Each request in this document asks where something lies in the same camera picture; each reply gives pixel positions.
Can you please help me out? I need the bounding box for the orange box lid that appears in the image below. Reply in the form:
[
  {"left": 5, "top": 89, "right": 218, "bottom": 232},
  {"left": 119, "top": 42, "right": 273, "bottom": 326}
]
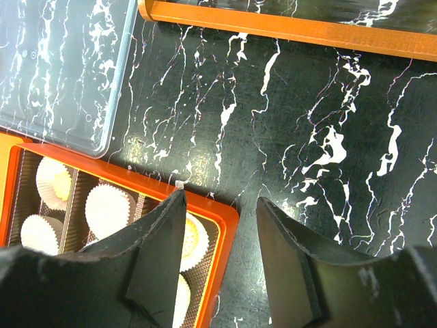
[{"left": 1, "top": 132, "right": 33, "bottom": 220}]

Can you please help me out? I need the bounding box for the white paper cup back-left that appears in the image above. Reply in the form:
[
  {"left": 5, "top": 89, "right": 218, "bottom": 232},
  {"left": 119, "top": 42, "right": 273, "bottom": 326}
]
[{"left": 36, "top": 157, "right": 72, "bottom": 211}]

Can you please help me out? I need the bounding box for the wooden dish rack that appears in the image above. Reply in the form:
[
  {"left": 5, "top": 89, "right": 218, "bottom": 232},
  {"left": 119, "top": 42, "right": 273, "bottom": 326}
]
[{"left": 137, "top": 1, "right": 436, "bottom": 62}]

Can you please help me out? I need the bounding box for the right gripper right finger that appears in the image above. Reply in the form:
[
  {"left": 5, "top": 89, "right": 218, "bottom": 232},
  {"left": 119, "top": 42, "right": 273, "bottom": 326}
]
[{"left": 257, "top": 197, "right": 410, "bottom": 327}]

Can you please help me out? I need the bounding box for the white paper cup back-right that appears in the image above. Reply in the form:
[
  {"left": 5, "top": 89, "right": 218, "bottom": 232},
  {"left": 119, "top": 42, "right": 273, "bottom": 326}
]
[{"left": 180, "top": 212, "right": 209, "bottom": 272}]

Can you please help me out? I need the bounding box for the orange compartment cookie box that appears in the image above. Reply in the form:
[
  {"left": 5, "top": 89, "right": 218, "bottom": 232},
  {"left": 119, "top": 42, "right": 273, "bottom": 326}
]
[{"left": 1, "top": 143, "right": 239, "bottom": 327}]

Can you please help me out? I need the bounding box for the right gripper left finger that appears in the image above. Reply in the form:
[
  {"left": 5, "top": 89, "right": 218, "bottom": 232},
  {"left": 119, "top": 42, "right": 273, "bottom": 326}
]
[{"left": 79, "top": 190, "right": 187, "bottom": 327}]

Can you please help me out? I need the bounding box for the white paper cup front-left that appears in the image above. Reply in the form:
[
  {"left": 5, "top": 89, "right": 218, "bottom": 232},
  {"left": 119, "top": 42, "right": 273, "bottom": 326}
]
[{"left": 20, "top": 215, "right": 64, "bottom": 256}]

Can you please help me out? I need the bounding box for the white paper cup front-right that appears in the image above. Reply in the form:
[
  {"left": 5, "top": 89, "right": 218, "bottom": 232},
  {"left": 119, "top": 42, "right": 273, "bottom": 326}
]
[{"left": 172, "top": 274, "right": 191, "bottom": 328}]

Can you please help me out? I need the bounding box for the white paper cup back-middle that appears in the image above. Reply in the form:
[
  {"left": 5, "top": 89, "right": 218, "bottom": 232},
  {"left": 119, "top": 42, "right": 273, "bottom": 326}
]
[{"left": 85, "top": 184, "right": 136, "bottom": 240}]

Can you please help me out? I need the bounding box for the yellow round cookie top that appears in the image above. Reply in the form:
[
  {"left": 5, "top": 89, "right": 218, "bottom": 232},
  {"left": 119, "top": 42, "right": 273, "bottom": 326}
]
[{"left": 182, "top": 219, "right": 199, "bottom": 258}]

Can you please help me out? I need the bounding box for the clear plastic tray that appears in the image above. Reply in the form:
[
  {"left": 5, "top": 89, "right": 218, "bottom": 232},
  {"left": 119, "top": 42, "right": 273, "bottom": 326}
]
[{"left": 1, "top": 0, "right": 137, "bottom": 158}]

